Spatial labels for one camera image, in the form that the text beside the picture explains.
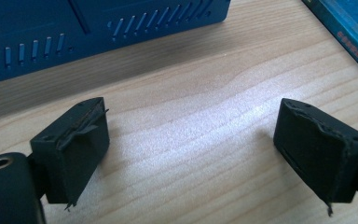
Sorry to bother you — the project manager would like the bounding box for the blue plastic file rack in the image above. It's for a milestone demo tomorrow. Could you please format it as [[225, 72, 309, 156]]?
[[0, 0, 232, 87]]

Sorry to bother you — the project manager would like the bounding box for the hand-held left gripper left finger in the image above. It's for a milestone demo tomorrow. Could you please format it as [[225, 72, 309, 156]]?
[[29, 96, 111, 212]]

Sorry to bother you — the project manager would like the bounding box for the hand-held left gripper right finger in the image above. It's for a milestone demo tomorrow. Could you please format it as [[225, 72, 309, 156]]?
[[273, 97, 358, 217]]

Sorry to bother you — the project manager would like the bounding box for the blue illustrated children's book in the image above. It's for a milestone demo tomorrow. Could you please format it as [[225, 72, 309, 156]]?
[[302, 0, 358, 84]]

